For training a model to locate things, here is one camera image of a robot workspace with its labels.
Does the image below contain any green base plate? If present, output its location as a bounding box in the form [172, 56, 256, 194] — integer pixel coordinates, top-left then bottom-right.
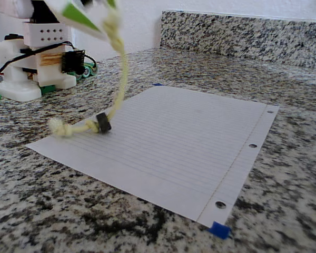
[0, 83, 56, 104]

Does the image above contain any black motor cable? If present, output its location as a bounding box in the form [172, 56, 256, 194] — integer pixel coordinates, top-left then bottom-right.
[0, 42, 98, 73]

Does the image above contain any lined white paper sheet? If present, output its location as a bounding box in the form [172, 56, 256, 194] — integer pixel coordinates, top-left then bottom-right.
[25, 85, 280, 228]

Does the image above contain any black motor control board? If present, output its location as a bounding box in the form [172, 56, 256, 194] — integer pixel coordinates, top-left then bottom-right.
[61, 49, 86, 75]

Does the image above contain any black hex nut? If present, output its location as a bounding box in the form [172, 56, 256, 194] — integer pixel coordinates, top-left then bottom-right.
[95, 112, 112, 134]

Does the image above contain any green round component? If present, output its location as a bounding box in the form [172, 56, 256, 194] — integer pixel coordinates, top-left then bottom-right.
[77, 62, 98, 80]

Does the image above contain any yellow-green knotted rope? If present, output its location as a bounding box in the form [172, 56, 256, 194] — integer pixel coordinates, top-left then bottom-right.
[48, 9, 129, 139]

